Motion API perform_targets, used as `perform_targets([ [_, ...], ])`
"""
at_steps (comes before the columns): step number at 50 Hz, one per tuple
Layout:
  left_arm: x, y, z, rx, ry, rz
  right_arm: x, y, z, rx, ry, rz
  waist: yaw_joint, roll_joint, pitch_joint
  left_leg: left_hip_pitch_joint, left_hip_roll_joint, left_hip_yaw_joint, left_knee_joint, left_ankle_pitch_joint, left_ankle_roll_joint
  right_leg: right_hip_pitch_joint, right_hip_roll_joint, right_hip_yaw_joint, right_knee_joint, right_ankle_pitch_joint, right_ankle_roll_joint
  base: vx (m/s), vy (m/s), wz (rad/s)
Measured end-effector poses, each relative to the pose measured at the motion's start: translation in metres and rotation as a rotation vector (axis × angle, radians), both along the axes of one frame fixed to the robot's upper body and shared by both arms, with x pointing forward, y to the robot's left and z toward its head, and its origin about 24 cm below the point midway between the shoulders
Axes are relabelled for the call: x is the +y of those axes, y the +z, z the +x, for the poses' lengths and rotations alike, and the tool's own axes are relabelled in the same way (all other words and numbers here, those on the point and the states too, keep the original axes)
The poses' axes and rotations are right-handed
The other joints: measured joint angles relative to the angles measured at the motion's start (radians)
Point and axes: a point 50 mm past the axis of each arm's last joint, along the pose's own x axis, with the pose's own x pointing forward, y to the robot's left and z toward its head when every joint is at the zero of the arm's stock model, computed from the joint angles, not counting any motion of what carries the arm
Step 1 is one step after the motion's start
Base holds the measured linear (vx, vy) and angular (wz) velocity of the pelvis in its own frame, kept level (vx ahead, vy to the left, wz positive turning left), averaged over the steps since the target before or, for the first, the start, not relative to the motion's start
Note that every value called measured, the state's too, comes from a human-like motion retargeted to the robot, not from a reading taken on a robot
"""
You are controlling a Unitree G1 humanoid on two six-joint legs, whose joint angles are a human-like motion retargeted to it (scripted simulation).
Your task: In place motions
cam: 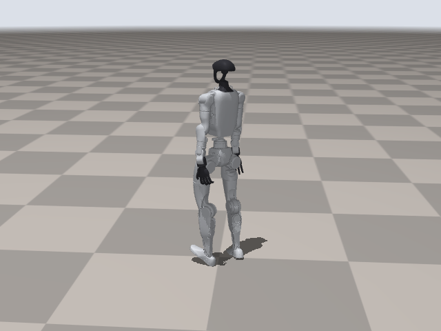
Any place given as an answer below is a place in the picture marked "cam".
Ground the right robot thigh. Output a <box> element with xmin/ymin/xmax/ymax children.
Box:
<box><xmin>221</xmin><ymin>154</ymin><xmax>240</xmax><ymax>214</ymax></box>

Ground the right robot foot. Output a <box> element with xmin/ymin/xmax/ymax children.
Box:
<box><xmin>226</xmin><ymin>247</ymin><xmax>244</xmax><ymax>258</ymax></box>

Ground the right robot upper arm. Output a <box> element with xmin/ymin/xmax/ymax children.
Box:
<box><xmin>234</xmin><ymin>91</ymin><xmax>245</xmax><ymax>129</ymax></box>

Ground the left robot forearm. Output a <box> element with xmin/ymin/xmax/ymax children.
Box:
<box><xmin>195</xmin><ymin>125</ymin><xmax>207</xmax><ymax>165</ymax></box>

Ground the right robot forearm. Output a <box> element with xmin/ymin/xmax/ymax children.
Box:
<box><xmin>230</xmin><ymin>126</ymin><xmax>242</xmax><ymax>154</ymax></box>

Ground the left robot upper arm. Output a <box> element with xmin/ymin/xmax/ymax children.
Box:
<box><xmin>198</xmin><ymin>92</ymin><xmax>215</xmax><ymax>135</ymax></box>

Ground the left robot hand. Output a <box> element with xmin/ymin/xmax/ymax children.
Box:
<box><xmin>196</xmin><ymin>157</ymin><xmax>214</xmax><ymax>185</ymax></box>

